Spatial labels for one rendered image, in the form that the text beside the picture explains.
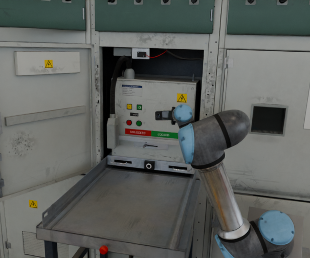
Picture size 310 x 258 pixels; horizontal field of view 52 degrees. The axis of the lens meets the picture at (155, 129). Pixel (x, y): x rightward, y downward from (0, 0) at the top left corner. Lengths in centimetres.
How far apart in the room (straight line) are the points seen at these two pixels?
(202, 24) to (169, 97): 43
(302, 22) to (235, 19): 31
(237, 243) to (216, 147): 35
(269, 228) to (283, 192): 74
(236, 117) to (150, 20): 91
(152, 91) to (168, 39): 30
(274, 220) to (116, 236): 60
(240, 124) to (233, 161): 82
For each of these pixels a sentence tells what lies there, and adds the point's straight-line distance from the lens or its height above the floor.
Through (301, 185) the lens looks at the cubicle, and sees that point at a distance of 189.
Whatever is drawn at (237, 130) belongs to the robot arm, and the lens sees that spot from 100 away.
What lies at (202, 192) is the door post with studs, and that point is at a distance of 191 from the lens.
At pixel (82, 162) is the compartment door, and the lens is 197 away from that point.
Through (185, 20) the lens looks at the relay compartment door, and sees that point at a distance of 172.
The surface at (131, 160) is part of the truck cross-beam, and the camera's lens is 195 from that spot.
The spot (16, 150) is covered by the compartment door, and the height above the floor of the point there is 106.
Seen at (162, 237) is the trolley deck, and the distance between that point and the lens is 135.
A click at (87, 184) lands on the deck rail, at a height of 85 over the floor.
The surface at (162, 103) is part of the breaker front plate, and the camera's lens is 183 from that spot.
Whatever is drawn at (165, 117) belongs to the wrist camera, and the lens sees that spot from 155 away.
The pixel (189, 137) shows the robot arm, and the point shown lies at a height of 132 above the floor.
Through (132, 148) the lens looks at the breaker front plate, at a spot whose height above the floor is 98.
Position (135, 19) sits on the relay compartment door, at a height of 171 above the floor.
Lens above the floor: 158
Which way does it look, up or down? 15 degrees down
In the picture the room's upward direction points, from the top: 2 degrees clockwise
